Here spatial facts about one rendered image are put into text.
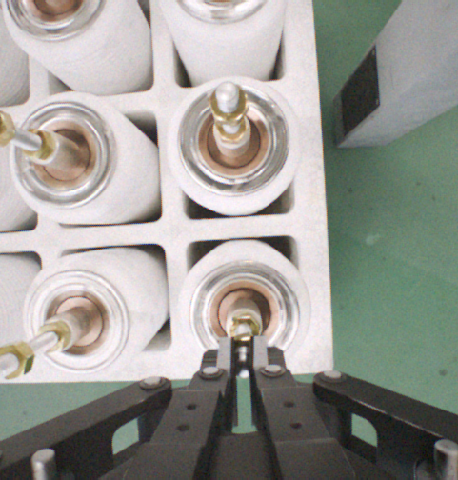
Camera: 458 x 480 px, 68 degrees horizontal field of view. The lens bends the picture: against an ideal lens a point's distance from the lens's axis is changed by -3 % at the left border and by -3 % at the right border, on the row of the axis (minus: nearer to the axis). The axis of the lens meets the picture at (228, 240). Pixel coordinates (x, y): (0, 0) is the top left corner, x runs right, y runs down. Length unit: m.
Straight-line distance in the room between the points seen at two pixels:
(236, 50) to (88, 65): 0.11
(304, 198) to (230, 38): 0.14
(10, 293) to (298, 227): 0.25
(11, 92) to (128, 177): 0.18
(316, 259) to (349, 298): 0.21
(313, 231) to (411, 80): 0.14
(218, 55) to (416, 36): 0.14
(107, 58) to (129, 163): 0.09
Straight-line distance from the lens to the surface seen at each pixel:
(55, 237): 0.35
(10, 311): 0.33
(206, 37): 0.28
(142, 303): 0.26
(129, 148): 0.26
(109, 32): 0.30
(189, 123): 0.25
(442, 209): 0.56
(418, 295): 0.56
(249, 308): 0.22
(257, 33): 0.28
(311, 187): 0.32
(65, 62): 0.30
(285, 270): 0.24
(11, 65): 0.39
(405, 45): 0.33
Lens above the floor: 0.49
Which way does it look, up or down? 87 degrees down
